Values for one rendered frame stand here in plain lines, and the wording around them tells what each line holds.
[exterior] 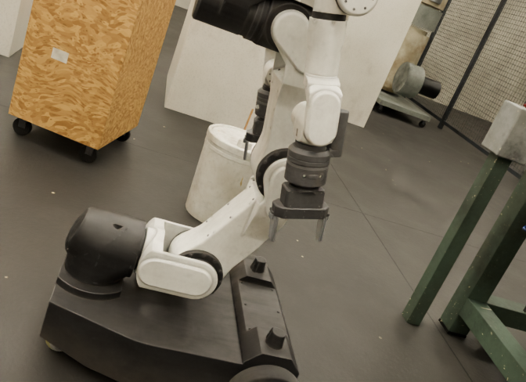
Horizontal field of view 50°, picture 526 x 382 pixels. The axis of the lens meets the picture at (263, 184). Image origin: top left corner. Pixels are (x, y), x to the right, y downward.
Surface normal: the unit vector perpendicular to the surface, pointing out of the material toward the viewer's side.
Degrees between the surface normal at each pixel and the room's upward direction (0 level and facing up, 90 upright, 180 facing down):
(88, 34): 90
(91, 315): 0
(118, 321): 0
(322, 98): 87
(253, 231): 115
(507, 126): 90
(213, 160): 92
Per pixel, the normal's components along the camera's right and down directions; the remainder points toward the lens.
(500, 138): -0.93, -0.29
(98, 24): -0.14, 0.31
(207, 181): -0.52, 0.15
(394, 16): 0.13, 0.40
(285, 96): 0.00, 0.74
